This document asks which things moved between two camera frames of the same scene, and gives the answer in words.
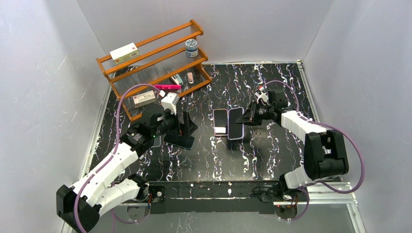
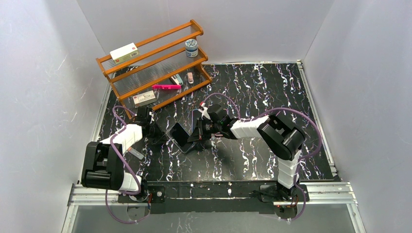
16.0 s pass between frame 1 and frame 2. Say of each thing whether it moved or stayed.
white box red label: stayed
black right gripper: moved
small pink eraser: stayed
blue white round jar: stayed
